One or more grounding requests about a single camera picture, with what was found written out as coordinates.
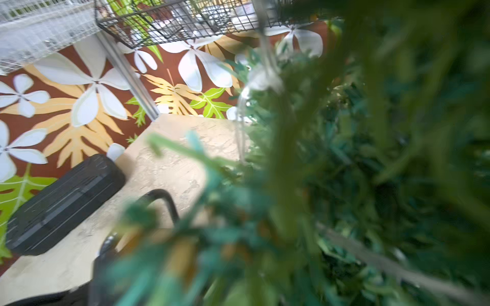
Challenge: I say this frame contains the clear string lights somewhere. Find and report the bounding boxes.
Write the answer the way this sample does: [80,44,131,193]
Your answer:
[236,1,283,164]

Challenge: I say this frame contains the small green christmas tree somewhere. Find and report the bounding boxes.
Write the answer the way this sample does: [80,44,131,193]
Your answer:
[104,1,489,305]

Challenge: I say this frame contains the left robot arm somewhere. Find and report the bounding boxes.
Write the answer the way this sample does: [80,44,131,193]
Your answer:
[1,233,123,305]

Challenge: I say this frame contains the black oval pad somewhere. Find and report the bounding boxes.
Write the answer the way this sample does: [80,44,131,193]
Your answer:
[5,154,126,256]

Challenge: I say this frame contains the black wire basket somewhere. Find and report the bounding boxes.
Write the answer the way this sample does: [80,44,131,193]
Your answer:
[94,0,338,50]

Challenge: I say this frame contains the white wire basket left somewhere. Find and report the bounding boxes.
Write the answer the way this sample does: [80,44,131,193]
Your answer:
[1,1,98,76]

